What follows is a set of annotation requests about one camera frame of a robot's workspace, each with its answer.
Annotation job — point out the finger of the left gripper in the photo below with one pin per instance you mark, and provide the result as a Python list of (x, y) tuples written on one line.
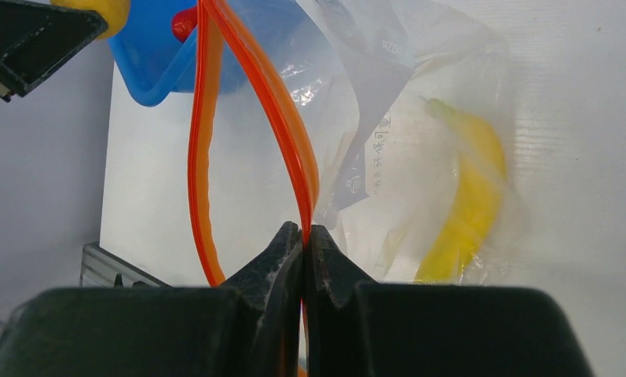
[(37, 39)]

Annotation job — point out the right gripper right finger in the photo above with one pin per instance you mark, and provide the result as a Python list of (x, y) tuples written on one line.
[(360, 327)]

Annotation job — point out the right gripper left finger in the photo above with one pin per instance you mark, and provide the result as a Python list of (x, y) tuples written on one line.
[(246, 326)]

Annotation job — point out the yellow-orange toy ball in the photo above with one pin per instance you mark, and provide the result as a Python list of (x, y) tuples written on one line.
[(114, 12)]

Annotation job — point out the yellow toy banana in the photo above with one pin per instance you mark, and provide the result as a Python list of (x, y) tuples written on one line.
[(482, 173)]

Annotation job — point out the clear zip bag orange zipper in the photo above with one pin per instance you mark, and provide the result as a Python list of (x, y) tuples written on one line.
[(362, 154)]

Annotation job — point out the blue plastic bin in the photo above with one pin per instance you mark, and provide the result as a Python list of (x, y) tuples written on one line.
[(153, 63)]

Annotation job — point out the red toy wax apple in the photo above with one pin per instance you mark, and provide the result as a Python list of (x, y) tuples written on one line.
[(183, 23)]

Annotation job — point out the aluminium table frame rail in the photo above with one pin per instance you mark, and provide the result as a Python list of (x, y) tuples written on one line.
[(100, 268)]

